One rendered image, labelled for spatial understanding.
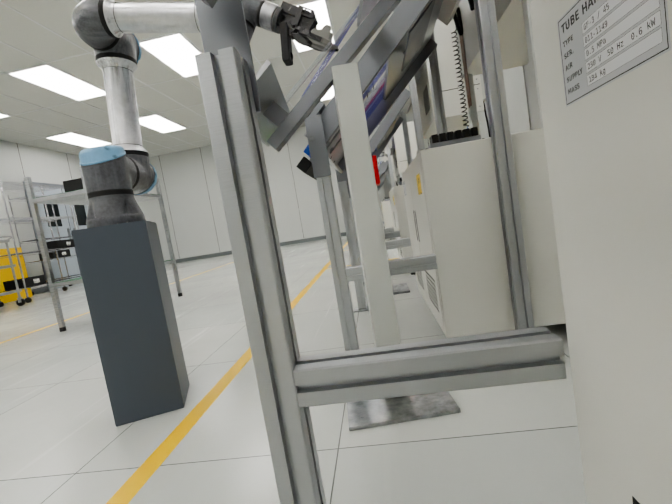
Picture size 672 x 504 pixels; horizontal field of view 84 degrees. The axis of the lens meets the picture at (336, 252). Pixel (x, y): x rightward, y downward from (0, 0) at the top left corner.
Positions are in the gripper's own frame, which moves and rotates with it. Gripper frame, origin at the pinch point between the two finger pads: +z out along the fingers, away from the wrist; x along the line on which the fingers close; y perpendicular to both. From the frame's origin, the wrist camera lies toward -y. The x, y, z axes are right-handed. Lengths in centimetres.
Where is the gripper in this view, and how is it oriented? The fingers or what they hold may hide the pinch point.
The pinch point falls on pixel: (333, 50)
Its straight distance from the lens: 131.4
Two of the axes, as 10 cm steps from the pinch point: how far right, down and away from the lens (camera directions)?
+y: 3.9, -9.1, -1.3
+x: 1.0, -1.0, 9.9
